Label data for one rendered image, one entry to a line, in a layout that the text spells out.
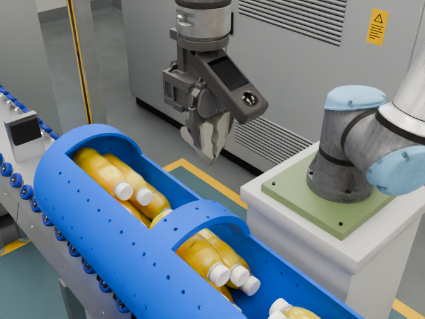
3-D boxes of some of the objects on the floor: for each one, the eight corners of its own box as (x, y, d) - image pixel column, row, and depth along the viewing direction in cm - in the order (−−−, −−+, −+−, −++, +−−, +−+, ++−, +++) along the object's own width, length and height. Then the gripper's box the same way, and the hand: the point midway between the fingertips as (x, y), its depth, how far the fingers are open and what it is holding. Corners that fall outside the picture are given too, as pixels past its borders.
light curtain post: (122, 266, 245) (63, -120, 148) (129, 273, 241) (73, -119, 144) (112, 272, 241) (45, -119, 145) (118, 279, 238) (54, -117, 141)
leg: (28, 234, 264) (-1, 137, 228) (33, 240, 260) (4, 142, 225) (18, 239, 261) (-13, 141, 225) (22, 245, 257) (-8, 146, 222)
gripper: (202, 17, 72) (202, 138, 84) (153, 31, 67) (162, 158, 79) (244, 31, 67) (238, 159, 79) (195, 48, 61) (197, 181, 73)
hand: (212, 159), depth 76 cm, fingers closed
